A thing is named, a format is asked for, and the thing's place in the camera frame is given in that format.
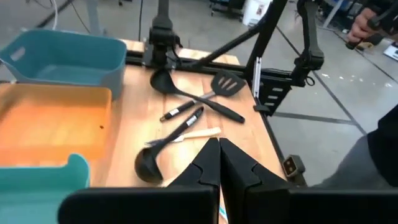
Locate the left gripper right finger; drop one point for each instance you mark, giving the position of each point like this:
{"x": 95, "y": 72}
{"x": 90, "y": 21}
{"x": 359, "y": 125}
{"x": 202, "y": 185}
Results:
{"x": 248, "y": 199}

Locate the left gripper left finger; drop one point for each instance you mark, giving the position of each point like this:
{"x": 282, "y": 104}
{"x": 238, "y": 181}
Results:
{"x": 192, "y": 202}

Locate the black ladle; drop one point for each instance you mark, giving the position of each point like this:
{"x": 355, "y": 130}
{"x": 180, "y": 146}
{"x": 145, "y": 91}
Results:
{"x": 146, "y": 165}

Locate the black slotted spatula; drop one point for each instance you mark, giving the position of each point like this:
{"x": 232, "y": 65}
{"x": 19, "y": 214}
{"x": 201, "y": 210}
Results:
{"x": 228, "y": 83}

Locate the black serving spoon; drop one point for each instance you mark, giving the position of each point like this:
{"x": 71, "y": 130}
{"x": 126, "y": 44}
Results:
{"x": 163, "y": 82}

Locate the grey connector box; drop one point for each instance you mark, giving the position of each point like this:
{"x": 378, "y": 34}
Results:
{"x": 292, "y": 166}

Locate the person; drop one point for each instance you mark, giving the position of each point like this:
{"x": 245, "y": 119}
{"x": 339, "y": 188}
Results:
{"x": 385, "y": 149}

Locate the orange plastic tray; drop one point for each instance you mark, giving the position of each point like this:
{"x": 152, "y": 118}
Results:
{"x": 53, "y": 124}

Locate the teal plastic bin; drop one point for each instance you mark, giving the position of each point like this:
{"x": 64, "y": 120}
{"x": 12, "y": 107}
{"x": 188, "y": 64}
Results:
{"x": 31, "y": 193}

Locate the white trash bin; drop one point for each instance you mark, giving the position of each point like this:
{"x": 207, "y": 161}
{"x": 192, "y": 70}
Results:
{"x": 255, "y": 12}

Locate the blue plastic bin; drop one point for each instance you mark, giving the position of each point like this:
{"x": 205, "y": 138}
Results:
{"x": 62, "y": 49}

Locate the person's hand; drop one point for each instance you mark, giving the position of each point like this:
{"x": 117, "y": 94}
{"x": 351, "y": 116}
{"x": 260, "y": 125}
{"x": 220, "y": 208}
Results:
{"x": 360, "y": 26}

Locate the grey table leg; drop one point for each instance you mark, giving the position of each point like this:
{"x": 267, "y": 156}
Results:
{"x": 93, "y": 15}

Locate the white metal bracket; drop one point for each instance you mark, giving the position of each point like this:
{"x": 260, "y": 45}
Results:
{"x": 257, "y": 77}

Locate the black diagonal frame brace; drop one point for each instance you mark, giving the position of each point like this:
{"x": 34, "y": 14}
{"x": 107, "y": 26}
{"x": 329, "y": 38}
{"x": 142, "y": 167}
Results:
{"x": 230, "y": 46}

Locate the black frame post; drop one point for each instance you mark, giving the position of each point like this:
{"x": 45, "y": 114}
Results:
{"x": 265, "y": 34}

